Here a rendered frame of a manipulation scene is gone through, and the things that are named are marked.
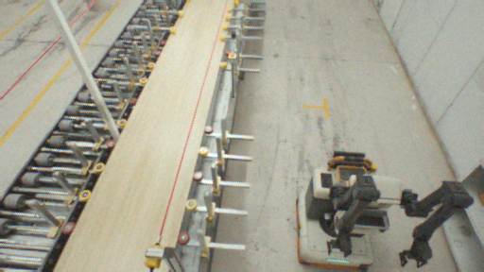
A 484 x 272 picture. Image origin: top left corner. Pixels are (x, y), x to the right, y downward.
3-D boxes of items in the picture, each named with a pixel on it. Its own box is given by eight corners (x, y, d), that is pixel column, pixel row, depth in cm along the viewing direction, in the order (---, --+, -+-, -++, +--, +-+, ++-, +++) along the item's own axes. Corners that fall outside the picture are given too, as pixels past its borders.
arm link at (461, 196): (466, 177, 141) (445, 175, 141) (476, 204, 133) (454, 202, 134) (420, 207, 178) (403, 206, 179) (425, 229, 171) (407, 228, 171)
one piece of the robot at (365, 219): (338, 212, 209) (347, 198, 193) (377, 216, 208) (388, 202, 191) (341, 234, 198) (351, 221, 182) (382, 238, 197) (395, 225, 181)
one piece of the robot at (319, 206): (302, 200, 294) (318, 150, 232) (355, 205, 291) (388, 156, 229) (302, 232, 272) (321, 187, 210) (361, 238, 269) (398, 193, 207)
